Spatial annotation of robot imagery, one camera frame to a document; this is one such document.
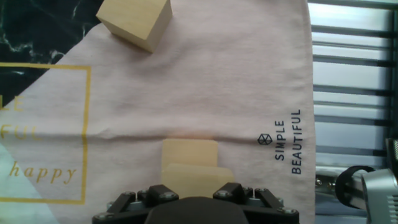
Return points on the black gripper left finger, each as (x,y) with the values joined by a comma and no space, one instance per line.
(140,196)

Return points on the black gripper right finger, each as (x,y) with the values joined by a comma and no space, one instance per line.
(248,194)

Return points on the light wooden cube block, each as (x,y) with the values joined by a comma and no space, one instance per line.
(133,18)
(196,180)
(189,152)

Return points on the marble pattern table cloth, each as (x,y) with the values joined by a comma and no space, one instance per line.
(202,93)

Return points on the silver camera mount bracket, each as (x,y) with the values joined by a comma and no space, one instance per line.
(325,183)

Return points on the silver side camera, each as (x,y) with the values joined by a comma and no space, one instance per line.
(382,193)

